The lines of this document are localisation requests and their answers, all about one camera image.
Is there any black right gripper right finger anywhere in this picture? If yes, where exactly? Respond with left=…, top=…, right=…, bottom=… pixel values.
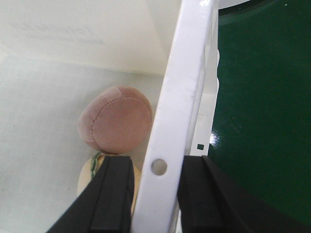
left=177, top=156, right=311, bottom=233

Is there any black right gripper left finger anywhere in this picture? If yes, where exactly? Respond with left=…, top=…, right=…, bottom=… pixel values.
left=48, top=156, right=134, bottom=233

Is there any yellow plush fruit toy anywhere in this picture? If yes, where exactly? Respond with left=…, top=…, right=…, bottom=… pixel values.
left=77, top=152, right=141, bottom=214

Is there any pink plush ball toy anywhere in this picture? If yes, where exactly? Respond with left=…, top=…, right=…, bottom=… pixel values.
left=77, top=86, right=153, bottom=154

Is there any white plastic tote box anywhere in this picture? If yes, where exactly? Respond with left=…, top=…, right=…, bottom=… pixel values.
left=0, top=0, right=219, bottom=233

